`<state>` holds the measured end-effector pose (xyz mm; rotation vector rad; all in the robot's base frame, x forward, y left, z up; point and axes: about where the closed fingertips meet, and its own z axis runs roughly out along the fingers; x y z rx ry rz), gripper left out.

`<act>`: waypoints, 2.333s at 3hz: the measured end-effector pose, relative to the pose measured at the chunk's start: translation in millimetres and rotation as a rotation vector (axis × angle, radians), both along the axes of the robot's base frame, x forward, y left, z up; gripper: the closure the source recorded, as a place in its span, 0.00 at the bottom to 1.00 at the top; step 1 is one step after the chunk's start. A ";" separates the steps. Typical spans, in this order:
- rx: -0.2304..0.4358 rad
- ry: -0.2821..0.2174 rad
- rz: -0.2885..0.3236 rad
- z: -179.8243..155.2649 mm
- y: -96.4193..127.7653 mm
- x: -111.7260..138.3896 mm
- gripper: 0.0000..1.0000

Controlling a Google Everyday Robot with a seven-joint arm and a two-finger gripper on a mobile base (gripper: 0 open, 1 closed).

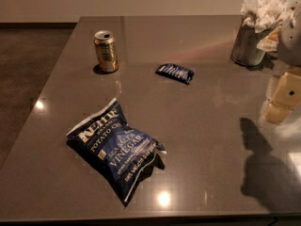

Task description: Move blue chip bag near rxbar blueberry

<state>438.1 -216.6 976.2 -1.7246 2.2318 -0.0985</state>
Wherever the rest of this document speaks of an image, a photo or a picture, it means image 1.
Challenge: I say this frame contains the blue rxbar blueberry bar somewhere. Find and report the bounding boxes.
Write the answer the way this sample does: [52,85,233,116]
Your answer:
[155,63,195,85]

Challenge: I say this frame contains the crumpled white paper napkins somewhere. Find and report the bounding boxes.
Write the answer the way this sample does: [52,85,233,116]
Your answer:
[241,0,299,52]

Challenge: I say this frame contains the gold soda can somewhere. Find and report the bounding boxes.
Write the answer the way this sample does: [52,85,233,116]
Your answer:
[94,30,119,73]

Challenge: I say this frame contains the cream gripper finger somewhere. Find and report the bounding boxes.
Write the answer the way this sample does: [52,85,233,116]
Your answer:
[261,72,301,124]

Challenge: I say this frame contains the metal cylindrical container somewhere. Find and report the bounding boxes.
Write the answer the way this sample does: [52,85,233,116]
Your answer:
[230,25,271,67]

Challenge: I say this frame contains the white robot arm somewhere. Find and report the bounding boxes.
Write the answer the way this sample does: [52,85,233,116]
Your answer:
[261,4,301,124]

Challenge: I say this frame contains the blue kettle chip bag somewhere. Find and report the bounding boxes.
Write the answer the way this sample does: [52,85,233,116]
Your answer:
[67,100,166,204]

